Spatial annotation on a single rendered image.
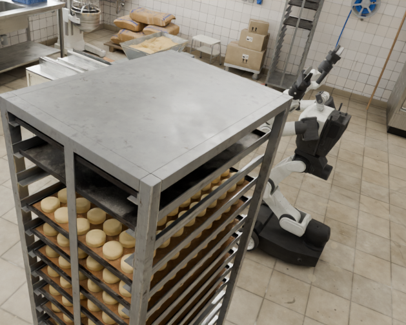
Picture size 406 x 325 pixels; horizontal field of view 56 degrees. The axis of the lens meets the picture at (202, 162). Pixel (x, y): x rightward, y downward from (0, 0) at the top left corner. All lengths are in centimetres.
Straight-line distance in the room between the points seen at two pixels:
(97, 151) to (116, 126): 11
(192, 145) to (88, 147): 22
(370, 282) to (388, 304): 21
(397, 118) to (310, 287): 339
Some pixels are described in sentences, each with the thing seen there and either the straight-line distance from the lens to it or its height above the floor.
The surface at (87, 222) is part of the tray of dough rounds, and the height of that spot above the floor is 151.
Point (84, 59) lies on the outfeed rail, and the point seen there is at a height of 88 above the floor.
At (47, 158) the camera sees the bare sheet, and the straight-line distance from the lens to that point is 104.
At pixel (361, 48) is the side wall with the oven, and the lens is 669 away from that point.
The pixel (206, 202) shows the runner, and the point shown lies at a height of 160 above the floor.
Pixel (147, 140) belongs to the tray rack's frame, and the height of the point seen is 182.
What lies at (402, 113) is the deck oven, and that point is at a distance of 592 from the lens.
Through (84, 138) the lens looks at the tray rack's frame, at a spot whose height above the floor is 182.
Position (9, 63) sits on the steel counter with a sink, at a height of 23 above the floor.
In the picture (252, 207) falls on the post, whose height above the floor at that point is 138.
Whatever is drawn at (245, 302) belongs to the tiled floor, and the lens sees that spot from 290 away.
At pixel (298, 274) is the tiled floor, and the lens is 321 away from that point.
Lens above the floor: 225
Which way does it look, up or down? 33 degrees down
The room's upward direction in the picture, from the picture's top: 10 degrees clockwise
